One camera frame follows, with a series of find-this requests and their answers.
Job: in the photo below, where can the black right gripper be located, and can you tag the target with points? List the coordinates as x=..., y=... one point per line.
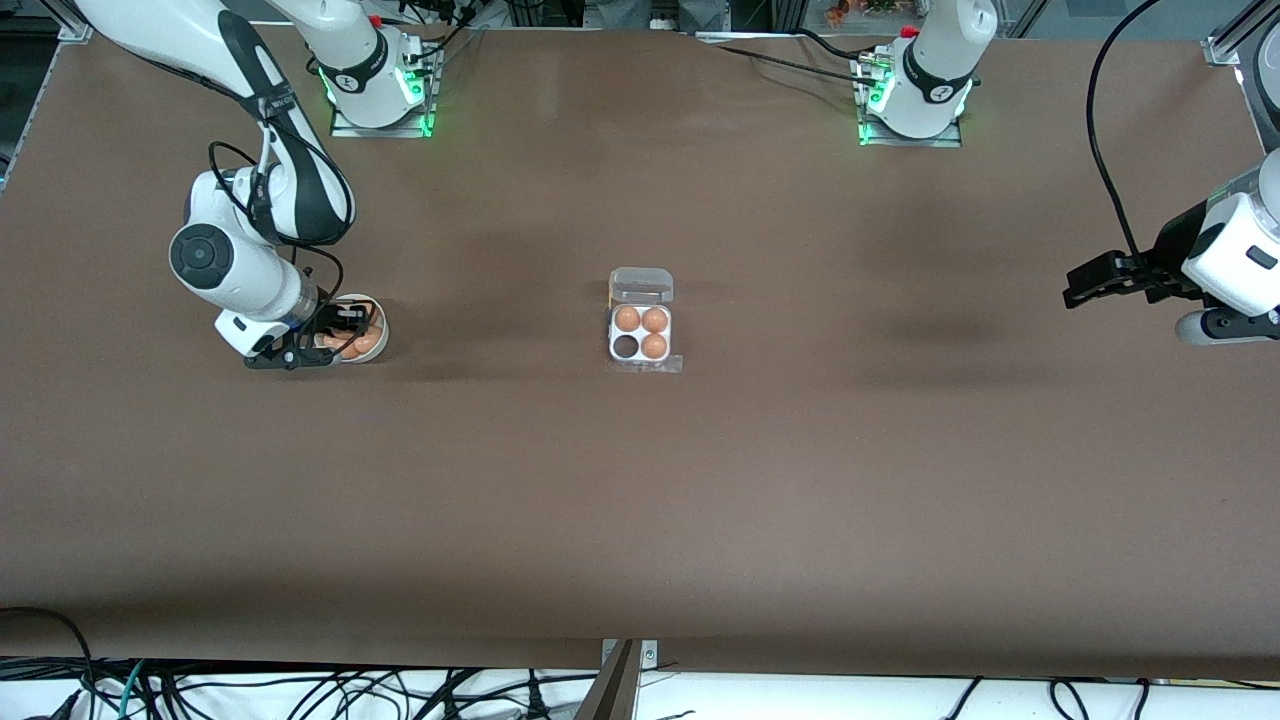
x=335, y=322

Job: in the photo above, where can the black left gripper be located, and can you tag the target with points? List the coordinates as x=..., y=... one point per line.
x=1172, y=250

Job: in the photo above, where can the clear plastic egg box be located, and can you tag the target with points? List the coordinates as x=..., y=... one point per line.
x=642, y=285

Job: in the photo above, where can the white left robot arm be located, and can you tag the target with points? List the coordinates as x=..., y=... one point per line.
x=930, y=70

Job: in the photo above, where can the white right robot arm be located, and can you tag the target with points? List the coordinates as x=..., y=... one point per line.
x=235, y=270

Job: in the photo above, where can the white round bowl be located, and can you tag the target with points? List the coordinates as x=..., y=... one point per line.
x=385, y=330

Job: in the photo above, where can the table cover sheet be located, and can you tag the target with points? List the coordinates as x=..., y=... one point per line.
x=640, y=520

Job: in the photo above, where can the colourful background objects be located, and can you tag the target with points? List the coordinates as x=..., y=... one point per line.
x=850, y=10

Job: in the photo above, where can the dark metal strut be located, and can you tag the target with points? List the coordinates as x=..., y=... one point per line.
x=610, y=695

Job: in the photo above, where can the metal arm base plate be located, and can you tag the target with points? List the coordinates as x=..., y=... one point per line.
x=345, y=131
x=948, y=140

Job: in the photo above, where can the aluminium frame profile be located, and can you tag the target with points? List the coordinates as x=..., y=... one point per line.
x=1235, y=35
x=75, y=32

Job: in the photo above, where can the small aluminium bracket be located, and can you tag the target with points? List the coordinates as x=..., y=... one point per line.
x=650, y=655

